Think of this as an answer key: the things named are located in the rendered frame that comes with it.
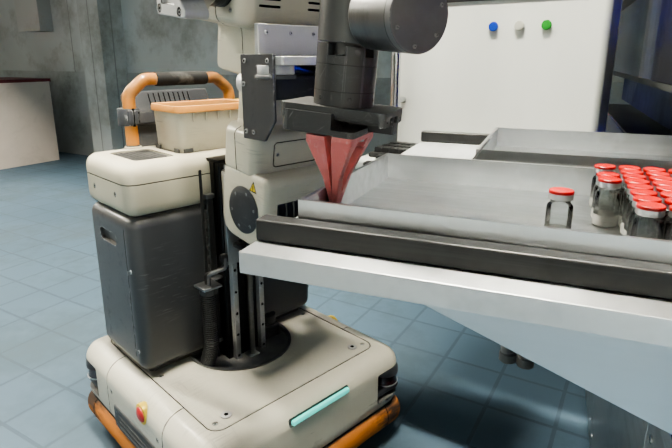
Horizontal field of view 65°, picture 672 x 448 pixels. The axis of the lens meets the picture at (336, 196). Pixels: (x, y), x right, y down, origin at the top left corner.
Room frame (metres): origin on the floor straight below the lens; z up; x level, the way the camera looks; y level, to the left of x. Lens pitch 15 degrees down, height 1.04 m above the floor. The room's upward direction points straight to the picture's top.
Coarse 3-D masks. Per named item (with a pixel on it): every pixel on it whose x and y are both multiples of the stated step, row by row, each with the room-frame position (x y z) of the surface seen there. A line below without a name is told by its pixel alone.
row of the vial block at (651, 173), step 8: (648, 168) 0.53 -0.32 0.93; (656, 168) 0.53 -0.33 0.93; (648, 176) 0.51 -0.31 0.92; (656, 176) 0.49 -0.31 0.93; (664, 176) 0.49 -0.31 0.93; (656, 184) 0.46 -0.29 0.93; (664, 184) 0.46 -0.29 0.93; (664, 192) 0.43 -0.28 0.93; (664, 200) 0.41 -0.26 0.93; (664, 216) 0.40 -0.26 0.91; (664, 232) 0.39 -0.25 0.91
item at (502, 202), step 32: (384, 160) 0.67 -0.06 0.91; (416, 160) 0.67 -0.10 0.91; (448, 160) 0.66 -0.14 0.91; (480, 160) 0.64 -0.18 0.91; (320, 192) 0.49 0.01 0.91; (352, 192) 0.57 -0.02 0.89; (384, 192) 0.61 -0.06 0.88; (416, 192) 0.61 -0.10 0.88; (448, 192) 0.61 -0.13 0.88; (480, 192) 0.61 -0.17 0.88; (512, 192) 0.61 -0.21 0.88; (544, 192) 0.61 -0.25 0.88; (576, 192) 0.60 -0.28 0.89; (352, 224) 0.43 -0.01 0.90; (384, 224) 0.42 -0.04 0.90; (416, 224) 0.41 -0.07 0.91; (448, 224) 0.40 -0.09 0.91; (480, 224) 0.39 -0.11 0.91; (512, 224) 0.38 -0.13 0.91; (576, 224) 0.49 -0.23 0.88; (608, 256) 0.36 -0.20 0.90; (640, 256) 0.35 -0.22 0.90
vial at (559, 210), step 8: (552, 200) 0.44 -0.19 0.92; (560, 200) 0.43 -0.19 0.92; (568, 200) 0.43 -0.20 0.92; (552, 208) 0.43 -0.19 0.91; (560, 208) 0.43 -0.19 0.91; (568, 208) 0.43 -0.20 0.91; (552, 216) 0.43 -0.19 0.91; (560, 216) 0.43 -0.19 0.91; (568, 216) 0.43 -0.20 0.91; (544, 224) 0.44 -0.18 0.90; (552, 224) 0.43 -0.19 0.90; (560, 224) 0.43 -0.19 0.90; (568, 224) 0.43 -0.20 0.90
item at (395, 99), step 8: (392, 56) 1.39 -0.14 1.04; (400, 56) 1.39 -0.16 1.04; (392, 64) 1.39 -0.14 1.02; (400, 64) 1.39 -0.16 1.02; (392, 72) 1.39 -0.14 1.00; (400, 72) 1.39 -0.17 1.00; (392, 80) 1.39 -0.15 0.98; (392, 88) 1.39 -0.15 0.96; (392, 96) 1.39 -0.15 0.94; (392, 104) 1.38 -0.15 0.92
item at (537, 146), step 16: (496, 128) 0.95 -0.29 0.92; (512, 128) 0.95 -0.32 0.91; (480, 144) 0.77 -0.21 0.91; (496, 144) 0.96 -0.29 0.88; (512, 144) 0.95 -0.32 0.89; (528, 144) 0.94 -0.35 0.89; (544, 144) 0.93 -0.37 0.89; (560, 144) 0.92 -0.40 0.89; (576, 144) 0.91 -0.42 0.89; (592, 144) 0.90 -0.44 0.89; (608, 144) 0.89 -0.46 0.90; (624, 144) 0.88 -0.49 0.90; (640, 144) 0.87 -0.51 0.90; (656, 144) 0.87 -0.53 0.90; (496, 160) 0.72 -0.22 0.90; (512, 160) 0.71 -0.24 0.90; (528, 160) 0.70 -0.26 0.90; (544, 160) 0.69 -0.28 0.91; (560, 160) 0.68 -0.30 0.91; (576, 160) 0.68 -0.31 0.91; (592, 160) 0.67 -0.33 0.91; (608, 160) 0.66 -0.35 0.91; (624, 160) 0.66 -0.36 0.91; (640, 160) 0.65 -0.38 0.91; (656, 160) 0.64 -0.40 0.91
